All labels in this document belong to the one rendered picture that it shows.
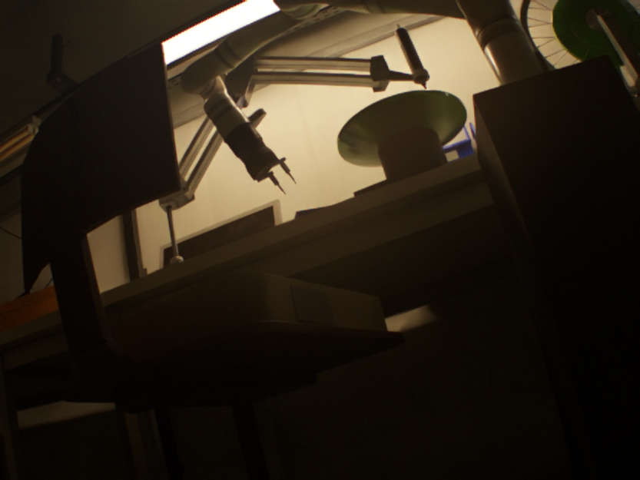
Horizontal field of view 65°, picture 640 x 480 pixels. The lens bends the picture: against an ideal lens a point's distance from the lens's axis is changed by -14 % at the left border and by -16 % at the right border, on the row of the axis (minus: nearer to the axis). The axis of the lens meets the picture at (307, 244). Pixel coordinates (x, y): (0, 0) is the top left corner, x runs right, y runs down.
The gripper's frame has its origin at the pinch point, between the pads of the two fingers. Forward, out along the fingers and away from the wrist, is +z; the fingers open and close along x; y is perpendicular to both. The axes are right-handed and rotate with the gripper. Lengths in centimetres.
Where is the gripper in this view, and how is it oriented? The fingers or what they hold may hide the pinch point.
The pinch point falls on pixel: (290, 188)
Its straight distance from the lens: 134.5
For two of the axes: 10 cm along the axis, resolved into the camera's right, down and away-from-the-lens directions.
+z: 5.9, 8.0, -0.5
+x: 4.8, -4.1, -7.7
